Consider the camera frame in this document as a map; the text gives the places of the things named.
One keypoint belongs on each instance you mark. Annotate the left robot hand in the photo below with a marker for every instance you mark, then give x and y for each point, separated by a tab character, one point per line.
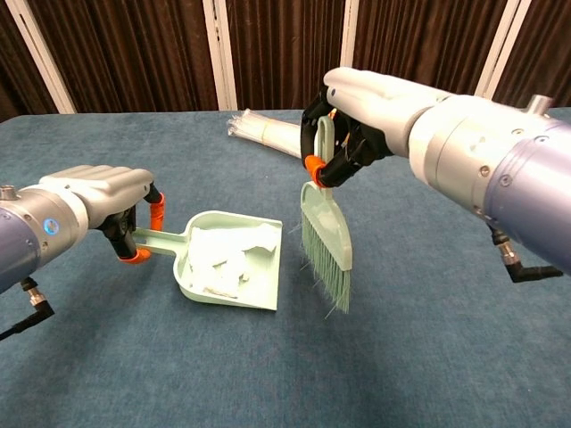
102	183

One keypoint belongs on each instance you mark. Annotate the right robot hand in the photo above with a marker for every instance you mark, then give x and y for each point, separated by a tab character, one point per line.
379	102

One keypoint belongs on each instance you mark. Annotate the mint green hand brush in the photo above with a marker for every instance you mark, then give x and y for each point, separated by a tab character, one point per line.
325	223

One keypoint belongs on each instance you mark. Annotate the white paper tissue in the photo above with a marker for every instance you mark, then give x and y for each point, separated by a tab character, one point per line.
214	272

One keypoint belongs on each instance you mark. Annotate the mint green plastic dustpan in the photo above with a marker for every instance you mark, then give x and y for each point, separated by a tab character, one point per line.
263	285

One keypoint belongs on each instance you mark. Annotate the bundle of wrapped straws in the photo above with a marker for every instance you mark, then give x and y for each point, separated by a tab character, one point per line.
267	131

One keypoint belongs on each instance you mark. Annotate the dark brown curtain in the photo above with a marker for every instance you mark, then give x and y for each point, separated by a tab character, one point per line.
134	53

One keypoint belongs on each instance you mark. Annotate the white frame pole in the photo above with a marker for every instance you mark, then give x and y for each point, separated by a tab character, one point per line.
219	53
39	53
349	40
499	44

